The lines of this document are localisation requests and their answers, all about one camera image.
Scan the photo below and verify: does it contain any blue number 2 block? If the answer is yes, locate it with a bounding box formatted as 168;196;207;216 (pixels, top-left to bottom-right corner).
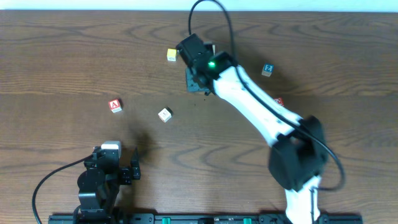
261;63;274;77

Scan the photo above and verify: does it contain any red block right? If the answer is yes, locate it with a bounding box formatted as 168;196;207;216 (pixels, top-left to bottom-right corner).
274;98;284;106

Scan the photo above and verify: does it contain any plain wooden block tilted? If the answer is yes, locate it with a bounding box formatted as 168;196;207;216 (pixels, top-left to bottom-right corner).
158;108;172;123

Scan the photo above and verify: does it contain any red letter A block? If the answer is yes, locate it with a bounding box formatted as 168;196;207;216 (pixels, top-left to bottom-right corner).
108;99;123;113

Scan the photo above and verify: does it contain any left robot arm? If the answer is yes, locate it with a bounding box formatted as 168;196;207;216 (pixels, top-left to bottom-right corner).
72;146;141;224

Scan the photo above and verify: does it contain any yellow wooden block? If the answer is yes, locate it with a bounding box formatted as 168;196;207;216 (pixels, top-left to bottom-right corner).
167;49;177;61

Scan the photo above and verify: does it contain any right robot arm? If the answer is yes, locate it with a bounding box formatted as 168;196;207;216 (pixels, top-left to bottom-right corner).
176;34;328;223

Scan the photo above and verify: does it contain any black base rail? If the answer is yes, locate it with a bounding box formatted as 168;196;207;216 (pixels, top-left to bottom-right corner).
48;212;364;224

